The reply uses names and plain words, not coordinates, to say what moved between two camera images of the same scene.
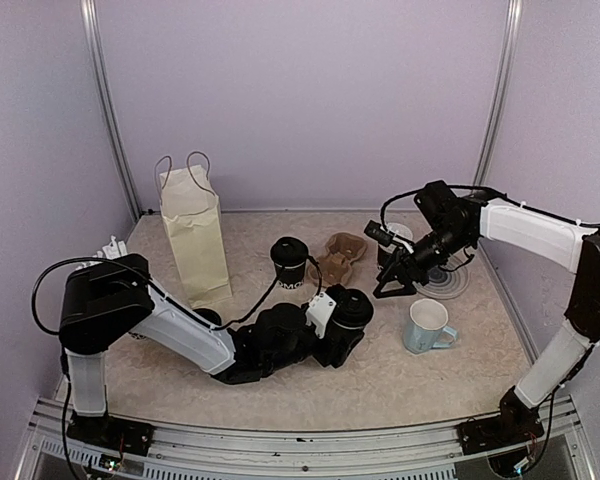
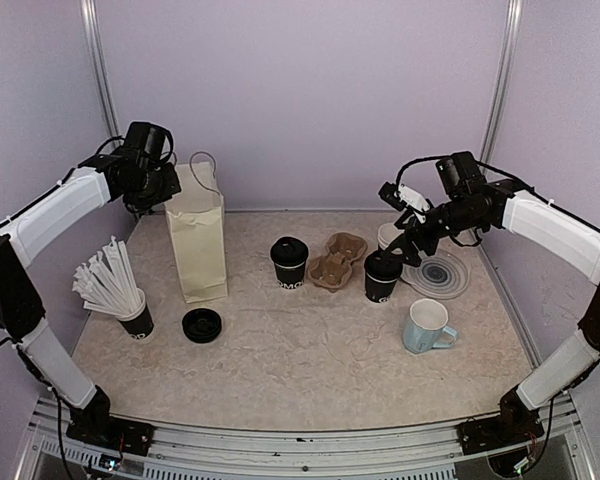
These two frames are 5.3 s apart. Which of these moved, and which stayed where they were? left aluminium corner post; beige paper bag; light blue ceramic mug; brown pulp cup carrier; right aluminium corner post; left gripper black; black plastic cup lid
Moved: left gripper black
Stayed: right aluminium corner post; brown pulp cup carrier; light blue ceramic mug; left aluminium corner post; black plastic cup lid; beige paper bag
